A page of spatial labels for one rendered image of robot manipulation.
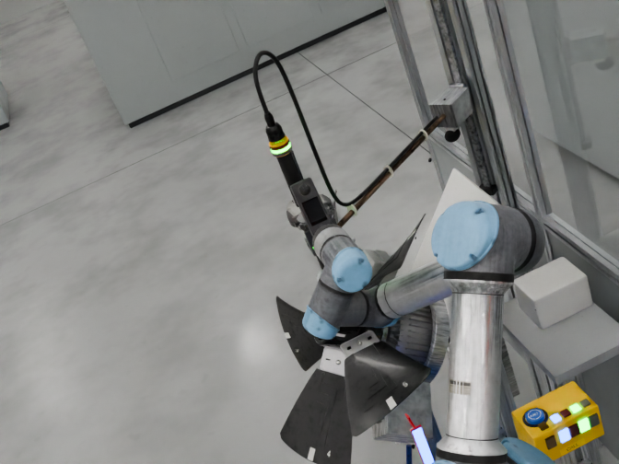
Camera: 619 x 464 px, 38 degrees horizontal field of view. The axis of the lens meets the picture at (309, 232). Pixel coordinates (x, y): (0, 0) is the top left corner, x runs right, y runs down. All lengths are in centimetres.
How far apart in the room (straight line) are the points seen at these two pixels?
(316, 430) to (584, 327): 79
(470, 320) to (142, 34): 624
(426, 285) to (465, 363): 28
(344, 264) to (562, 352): 96
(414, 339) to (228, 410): 199
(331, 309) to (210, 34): 600
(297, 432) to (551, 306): 77
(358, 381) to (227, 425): 201
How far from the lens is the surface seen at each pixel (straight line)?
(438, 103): 239
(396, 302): 177
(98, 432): 443
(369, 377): 207
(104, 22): 747
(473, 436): 150
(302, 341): 249
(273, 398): 406
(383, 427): 221
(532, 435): 200
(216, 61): 767
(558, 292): 252
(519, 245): 152
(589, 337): 252
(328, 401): 228
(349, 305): 176
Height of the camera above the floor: 250
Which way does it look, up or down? 29 degrees down
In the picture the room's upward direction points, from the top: 22 degrees counter-clockwise
